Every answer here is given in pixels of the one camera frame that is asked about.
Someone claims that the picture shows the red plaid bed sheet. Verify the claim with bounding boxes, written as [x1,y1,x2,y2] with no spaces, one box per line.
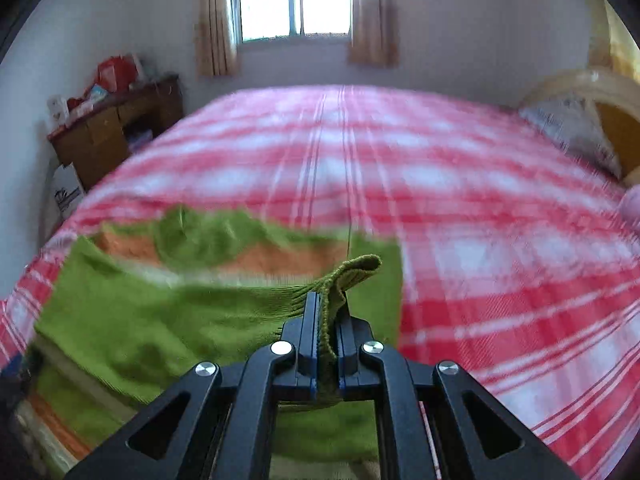
[0,85,640,480]

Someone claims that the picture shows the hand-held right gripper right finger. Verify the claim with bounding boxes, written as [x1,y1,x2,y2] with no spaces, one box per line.
[335,305,582,480]

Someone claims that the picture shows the small white carton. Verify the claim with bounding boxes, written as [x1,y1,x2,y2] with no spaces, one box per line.
[47,95,69,129]

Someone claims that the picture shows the green knitted sweater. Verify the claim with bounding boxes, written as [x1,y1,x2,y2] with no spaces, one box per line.
[15,205,406,480]

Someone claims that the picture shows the wooden desk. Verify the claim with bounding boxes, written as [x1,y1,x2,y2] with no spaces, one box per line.
[47,74,186,192]

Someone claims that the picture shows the beige curtain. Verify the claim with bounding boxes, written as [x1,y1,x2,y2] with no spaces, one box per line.
[347,0,401,68]
[195,0,240,78]

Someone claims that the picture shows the red bag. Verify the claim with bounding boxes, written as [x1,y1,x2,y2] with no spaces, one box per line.
[95,55,139,94]

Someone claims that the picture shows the white cardboard box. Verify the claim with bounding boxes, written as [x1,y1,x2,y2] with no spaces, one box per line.
[49,162,86,222]

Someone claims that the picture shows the cream yellow headboard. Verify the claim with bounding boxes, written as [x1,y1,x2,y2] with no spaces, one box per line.
[515,67,640,186]

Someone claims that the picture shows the patterned pillow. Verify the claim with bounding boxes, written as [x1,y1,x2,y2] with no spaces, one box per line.
[517,95,624,179]

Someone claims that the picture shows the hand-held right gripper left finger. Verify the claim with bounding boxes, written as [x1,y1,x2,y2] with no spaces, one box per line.
[65,291,319,480]

